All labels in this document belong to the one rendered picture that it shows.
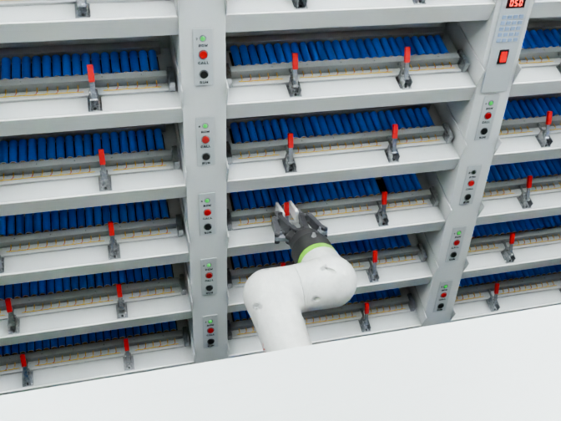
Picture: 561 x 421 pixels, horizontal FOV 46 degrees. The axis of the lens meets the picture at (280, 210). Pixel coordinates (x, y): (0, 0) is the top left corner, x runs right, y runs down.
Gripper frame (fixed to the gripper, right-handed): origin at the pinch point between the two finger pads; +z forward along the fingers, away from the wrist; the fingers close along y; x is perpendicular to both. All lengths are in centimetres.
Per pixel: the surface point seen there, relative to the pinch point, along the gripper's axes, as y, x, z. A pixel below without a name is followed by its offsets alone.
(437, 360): -28, 55, -125
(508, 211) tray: 64, -7, -1
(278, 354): -34, 55, -124
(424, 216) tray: 39.1, -6.6, 0.6
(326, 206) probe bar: 12.2, -2.0, 4.2
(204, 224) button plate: -21.5, 0.5, -2.8
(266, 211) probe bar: -4.1, -1.6, 4.5
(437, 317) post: 49, -44, 5
